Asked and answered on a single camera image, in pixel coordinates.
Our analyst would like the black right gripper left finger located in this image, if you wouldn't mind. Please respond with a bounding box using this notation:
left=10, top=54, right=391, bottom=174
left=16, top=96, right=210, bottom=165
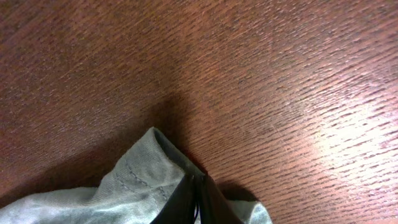
left=150, top=175, right=197, bottom=224

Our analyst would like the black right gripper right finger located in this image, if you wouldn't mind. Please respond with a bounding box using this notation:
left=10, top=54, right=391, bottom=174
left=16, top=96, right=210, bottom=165
left=195, top=175, right=243, bottom=224

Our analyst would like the light teal t-shirt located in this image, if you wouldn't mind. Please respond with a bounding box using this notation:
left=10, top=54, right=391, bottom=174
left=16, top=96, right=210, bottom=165
left=1, top=128, right=271, bottom=224

